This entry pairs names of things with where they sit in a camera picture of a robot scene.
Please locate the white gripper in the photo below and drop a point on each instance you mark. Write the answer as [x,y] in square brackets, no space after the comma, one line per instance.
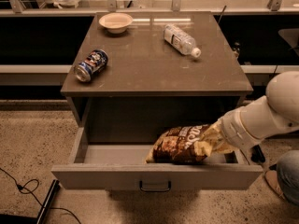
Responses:
[233,132]

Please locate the brown sea salt chip bag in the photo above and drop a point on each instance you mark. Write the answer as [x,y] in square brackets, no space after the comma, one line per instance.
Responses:
[182,145]

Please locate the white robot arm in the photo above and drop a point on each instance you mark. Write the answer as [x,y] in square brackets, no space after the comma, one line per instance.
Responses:
[276,112]

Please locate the grey cabinet with counter top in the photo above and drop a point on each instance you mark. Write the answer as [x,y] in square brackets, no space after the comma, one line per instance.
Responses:
[141,63]

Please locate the open grey top drawer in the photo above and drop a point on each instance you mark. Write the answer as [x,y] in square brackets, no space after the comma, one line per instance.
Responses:
[115,164]

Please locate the black stand leg right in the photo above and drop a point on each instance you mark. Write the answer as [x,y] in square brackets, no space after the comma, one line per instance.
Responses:
[257,154]

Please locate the black stand leg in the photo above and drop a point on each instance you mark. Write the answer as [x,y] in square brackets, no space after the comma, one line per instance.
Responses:
[46,205]
[257,154]

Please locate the tan shoe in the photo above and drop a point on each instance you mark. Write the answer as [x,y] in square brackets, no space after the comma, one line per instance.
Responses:
[271,177]

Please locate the person's blue jeans leg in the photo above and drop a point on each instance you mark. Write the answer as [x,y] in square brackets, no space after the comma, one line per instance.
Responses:
[288,175]

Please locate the clear plastic water bottle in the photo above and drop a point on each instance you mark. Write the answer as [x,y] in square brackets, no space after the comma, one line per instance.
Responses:
[181,41]

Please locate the blue soda can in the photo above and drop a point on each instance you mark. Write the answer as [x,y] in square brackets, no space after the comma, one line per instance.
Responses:
[96,61]

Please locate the white paper bowl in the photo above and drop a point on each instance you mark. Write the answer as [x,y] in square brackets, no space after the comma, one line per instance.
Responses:
[116,23]

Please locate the black stand leg left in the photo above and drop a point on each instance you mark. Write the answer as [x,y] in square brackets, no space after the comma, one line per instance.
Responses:
[46,205]

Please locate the black drawer handle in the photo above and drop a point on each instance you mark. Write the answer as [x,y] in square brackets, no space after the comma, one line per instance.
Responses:
[155,187]

